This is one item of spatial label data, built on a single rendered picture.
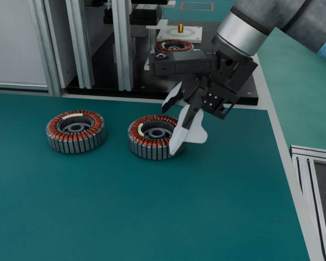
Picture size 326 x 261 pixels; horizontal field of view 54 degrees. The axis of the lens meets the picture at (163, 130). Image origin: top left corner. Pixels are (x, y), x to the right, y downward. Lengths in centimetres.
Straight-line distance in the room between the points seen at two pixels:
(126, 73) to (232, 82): 29
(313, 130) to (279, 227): 173
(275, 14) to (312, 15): 5
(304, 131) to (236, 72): 164
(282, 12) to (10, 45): 60
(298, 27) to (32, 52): 58
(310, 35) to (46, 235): 48
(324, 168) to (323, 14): 110
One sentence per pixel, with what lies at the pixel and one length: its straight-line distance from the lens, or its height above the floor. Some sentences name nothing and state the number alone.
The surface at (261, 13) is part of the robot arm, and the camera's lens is 52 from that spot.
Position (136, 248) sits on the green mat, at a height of 75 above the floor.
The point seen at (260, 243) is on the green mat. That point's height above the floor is 75.
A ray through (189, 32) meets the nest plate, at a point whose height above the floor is 78.
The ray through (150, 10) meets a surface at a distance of 89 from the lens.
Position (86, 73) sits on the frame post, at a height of 81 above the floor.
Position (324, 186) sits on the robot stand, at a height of 21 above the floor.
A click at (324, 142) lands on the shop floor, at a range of 213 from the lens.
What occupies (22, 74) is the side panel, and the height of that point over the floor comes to 80.
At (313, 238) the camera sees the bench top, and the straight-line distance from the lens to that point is 52.
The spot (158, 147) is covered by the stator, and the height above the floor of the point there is 78.
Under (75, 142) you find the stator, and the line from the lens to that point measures 60.
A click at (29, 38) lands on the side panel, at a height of 89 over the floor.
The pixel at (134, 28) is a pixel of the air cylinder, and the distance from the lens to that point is 116.
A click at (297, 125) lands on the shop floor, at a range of 223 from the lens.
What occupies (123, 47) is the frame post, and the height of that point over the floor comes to 88.
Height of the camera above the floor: 112
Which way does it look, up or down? 34 degrees down
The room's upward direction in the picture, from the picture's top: straight up
